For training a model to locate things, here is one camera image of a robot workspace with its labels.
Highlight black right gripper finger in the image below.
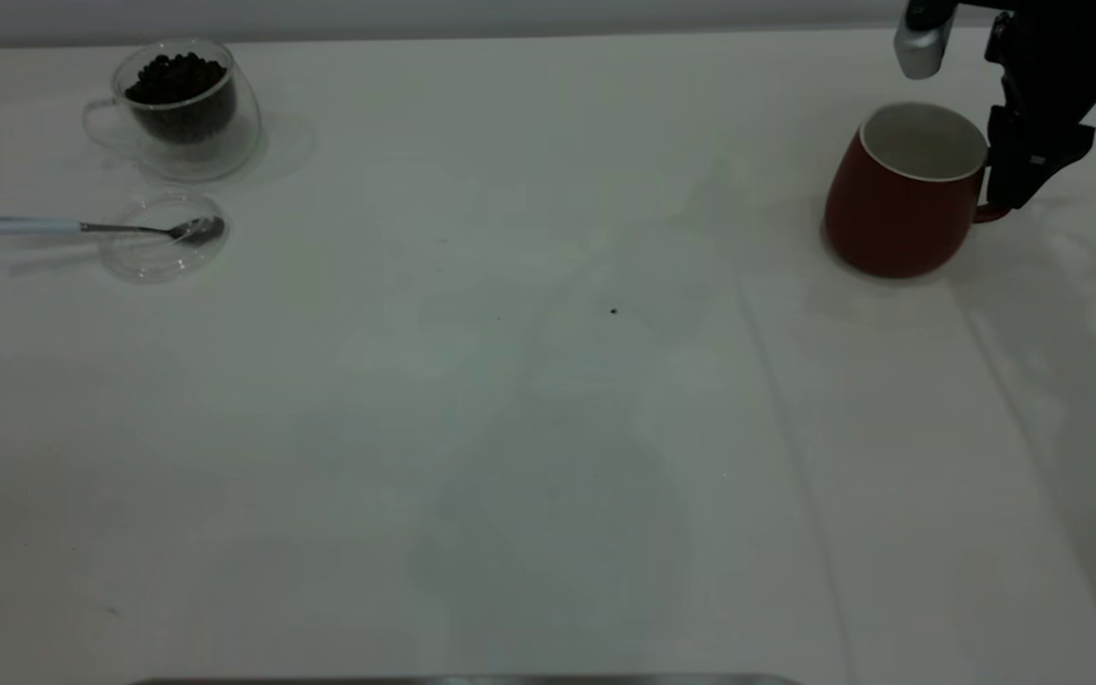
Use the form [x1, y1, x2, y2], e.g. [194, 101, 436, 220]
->
[1022, 125, 1096, 206]
[987, 107, 1024, 210]

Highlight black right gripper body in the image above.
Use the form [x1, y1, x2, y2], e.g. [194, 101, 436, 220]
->
[959, 0, 1096, 127]

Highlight red ceramic mug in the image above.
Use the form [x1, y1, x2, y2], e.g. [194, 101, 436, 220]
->
[822, 103, 1013, 281]

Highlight clear glass saucer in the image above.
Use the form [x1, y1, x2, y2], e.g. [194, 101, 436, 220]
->
[98, 190, 228, 284]

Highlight white-handled metal spoon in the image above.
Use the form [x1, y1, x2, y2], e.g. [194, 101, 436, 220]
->
[0, 216, 226, 248]

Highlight clear glass cup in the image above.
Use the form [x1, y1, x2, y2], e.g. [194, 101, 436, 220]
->
[82, 38, 264, 184]

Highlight dark coffee beans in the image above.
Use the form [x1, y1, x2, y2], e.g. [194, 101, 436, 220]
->
[125, 53, 237, 146]

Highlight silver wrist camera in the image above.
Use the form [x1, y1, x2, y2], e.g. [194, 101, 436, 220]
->
[894, 3, 956, 81]

